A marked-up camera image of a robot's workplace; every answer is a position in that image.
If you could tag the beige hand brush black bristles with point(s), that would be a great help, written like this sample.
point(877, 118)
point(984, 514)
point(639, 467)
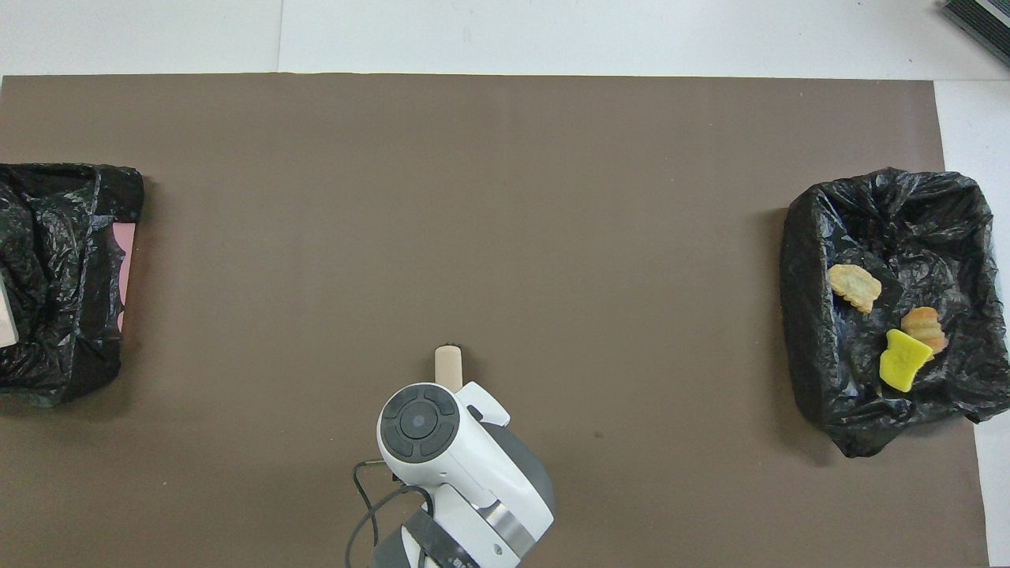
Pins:
point(448, 367)

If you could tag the pale toy pastry piece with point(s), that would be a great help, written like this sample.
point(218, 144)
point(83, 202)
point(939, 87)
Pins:
point(854, 287)

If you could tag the yellow sponge piece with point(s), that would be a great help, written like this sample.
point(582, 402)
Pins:
point(902, 361)

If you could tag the orange striped toy croissant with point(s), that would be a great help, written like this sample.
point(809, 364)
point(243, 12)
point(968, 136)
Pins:
point(925, 326)

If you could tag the beige plastic dustpan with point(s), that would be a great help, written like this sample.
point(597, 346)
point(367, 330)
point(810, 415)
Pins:
point(6, 315)

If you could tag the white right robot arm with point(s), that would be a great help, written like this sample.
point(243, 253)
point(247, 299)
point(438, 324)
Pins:
point(473, 473)

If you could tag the pink plastic bin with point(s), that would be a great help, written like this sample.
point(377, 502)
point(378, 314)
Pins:
point(125, 268)

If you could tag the brown table mat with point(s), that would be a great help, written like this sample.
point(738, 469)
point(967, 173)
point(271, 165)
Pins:
point(237, 118)

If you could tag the black garbage bag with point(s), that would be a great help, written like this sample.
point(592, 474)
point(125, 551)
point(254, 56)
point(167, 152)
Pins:
point(821, 355)
point(63, 315)

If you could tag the dark ribbed device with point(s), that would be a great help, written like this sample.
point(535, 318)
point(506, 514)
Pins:
point(982, 20)

